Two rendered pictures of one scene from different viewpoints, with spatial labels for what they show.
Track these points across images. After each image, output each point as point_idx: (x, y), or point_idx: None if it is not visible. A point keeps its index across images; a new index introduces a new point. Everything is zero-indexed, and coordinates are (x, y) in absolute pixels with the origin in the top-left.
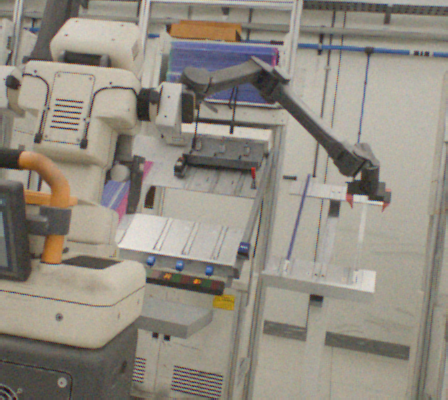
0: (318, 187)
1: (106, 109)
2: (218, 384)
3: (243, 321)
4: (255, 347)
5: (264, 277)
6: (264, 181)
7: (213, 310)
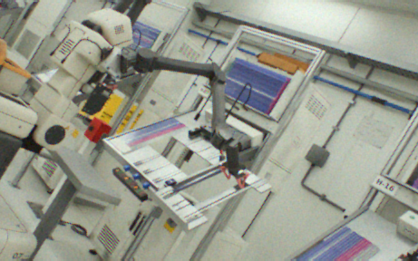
0: None
1: (79, 48)
2: None
3: (147, 225)
4: None
5: (150, 191)
6: None
7: (162, 228)
